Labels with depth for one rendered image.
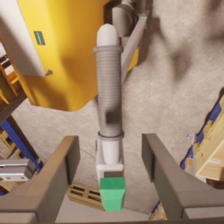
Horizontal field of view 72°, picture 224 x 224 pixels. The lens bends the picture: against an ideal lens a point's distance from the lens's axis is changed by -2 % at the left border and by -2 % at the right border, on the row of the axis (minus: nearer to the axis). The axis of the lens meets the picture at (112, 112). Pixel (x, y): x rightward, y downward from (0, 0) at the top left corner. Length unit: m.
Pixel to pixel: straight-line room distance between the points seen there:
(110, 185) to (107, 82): 0.15
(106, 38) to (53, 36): 0.58
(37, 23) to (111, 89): 0.62
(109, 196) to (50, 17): 0.68
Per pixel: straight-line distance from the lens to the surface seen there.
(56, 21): 0.77
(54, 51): 0.80
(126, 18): 1.10
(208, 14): 1.56
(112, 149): 0.24
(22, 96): 1.10
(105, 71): 0.21
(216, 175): 1.98
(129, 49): 0.65
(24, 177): 0.31
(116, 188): 0.25
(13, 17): 0.85
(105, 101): 0.21
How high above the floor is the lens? 1.49
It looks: 44 degrees down
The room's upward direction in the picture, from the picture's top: 159 degrees counter-clockwise
